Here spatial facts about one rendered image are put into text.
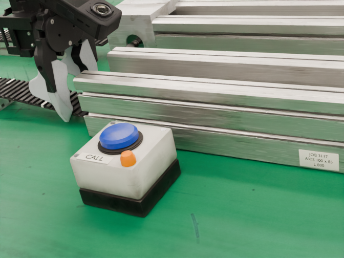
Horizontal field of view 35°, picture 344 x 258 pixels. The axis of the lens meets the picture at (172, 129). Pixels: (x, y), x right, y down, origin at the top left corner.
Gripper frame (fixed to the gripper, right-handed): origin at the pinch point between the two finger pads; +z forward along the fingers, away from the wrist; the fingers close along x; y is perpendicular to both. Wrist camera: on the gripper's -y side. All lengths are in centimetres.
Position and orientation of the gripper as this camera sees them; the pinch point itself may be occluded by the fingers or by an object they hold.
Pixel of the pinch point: (82, 103)
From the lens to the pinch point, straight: 76.9
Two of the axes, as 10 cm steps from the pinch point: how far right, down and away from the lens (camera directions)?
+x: -4.8, 5.1, -7.1
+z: 1.8, 8.5, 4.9
